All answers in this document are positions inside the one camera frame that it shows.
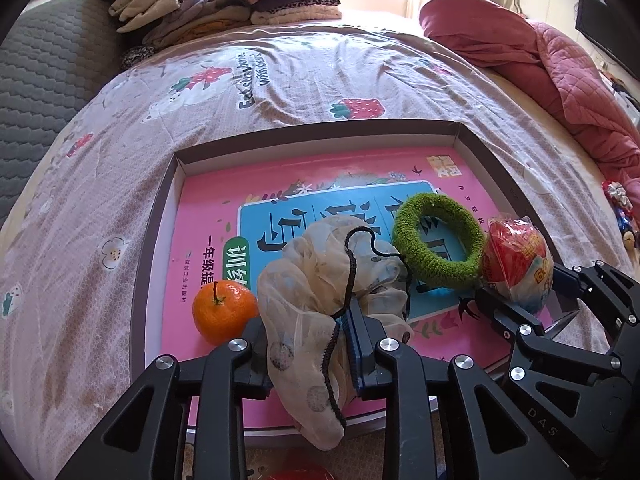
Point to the colourful snack packet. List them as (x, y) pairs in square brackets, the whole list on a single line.
[(617, 195)]

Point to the pile of folded clothes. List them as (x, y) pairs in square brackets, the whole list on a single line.
[(225, 15)]

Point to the white drawer cabinet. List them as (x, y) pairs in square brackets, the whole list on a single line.
[(627, 105)]

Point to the shallow brown cardboard box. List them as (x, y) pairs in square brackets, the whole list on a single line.
[(150, 270)]

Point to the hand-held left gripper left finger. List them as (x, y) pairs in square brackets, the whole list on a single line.
[(252, 355)]

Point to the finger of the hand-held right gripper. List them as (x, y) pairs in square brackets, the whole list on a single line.
[(605, 290), (510, 312)]

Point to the beige bed sheet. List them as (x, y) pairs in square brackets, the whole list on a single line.
[(560, 160)]

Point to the toy egg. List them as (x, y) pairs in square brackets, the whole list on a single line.
[(515, 260)]

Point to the orange tangerine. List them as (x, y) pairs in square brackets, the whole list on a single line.
[(220, 312)]

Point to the black flat television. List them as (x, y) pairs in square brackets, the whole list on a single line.
[(595, 25)]

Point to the pink quilted duvet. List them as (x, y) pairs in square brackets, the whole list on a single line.
[(500, 35)]

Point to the pink and blue book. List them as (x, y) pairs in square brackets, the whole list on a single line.
[(210, 210)]

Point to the grey quilted headboard cover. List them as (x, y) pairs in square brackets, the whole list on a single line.
[(50, 85)]

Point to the strawberry printed blanket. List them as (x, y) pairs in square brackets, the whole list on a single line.
[(300, 75)]

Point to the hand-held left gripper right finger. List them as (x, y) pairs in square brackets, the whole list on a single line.
[(356, 355)]

